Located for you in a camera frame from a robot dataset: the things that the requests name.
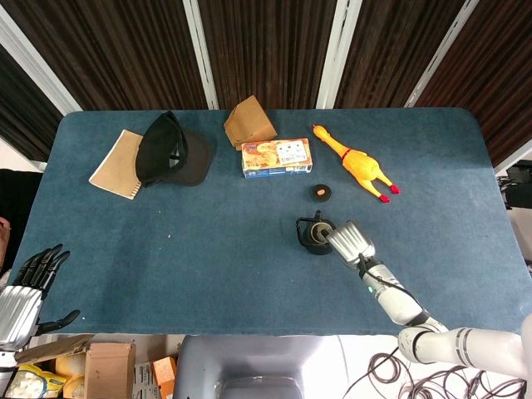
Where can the right robot hand black silver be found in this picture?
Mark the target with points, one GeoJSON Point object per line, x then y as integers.
{"type": "Point", "coordinates": [353, 245]}

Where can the left robot hand black silver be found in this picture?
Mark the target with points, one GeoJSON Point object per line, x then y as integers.
{"type": "Point", "coordinates": [21, 303]}

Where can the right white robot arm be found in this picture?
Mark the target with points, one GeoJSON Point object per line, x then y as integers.
{"type": "Point", "coordinates": [399, 303]}

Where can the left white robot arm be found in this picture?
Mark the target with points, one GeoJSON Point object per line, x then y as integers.
{"type": "Point", "coordinates": [6, 367]}

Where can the black cap with orange centre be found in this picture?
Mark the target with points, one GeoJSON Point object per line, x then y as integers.
{"type": "Point", "coordinates": [321, 192]}

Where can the yellow snack bag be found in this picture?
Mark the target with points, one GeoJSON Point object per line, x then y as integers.
{"type": "Point", "coordinates": [39, 382]}

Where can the black mug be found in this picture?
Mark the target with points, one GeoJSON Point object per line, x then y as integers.
{"type": "Point", "coordinates": [311, 241]}

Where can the yellow rubber chicken toy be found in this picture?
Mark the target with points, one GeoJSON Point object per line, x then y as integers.
{"type": "Point", "coordinates": [357, 160]}

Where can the brown cardboard box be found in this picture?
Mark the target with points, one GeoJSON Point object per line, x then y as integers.
{"type": "Point", "coordinates": [249, 122]}
{"type": "Point", "coordinates": [108, 365]}

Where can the blue orange snack box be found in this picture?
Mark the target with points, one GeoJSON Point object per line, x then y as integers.
{"type": "Point", "coordinates": [274, 158]}

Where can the blue table cloth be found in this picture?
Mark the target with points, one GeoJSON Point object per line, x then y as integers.
{"type": "Point", "coordinates": [208, 257]}

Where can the small white printed box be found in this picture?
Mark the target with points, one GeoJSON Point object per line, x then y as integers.
{"type": "Point", "coordinates": [145, 380]}

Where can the grey robot torso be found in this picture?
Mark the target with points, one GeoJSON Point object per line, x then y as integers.
{"type": "Point", "coordinates": [257, 361]}

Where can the small orange box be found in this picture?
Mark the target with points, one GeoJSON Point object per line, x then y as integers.
{"type": "Point", "coordinates": [164, 374]}

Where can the brown spiral notebook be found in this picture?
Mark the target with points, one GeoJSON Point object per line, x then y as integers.
{"type": "Point", "coordinates": [116, 166]}

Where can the black equipment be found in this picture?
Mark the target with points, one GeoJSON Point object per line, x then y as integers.
{"type": "Point", "coordinates": [517, 183]}

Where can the black baseball cap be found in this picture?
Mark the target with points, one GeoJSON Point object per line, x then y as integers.
{"type": "Point", "coordinates": [170, 154]}

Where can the white partition post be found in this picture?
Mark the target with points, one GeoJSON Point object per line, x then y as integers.
{"type": "Point", "coordinates": [37, 62]}
{"type": "Point", "coordinates": [338, 54]}
{"type": "Point", "coordinates": [440, 54]}
{"type": "Point", "coordinates": [201, 54]}

